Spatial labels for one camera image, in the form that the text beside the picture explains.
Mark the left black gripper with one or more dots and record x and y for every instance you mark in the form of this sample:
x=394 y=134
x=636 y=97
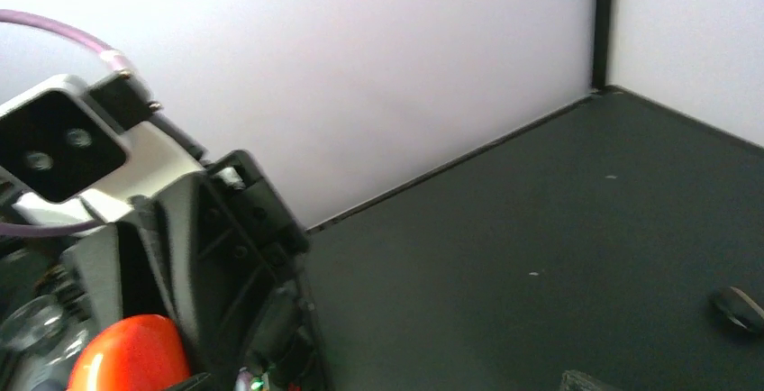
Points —
x=215 y=252

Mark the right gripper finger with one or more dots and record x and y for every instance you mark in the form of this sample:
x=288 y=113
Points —
x=574 y=380

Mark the red round cap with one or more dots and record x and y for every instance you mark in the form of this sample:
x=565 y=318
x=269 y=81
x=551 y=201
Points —
x=142 y=352

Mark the black glossy earbud charging case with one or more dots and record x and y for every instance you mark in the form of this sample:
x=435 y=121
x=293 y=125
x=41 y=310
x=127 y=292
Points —
x=738 y=308

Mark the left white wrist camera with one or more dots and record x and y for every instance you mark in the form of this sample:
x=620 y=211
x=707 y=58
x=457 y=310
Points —
x=68 y=144

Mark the left black frame post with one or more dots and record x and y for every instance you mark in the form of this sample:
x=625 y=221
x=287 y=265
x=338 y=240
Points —
x=602 y=26

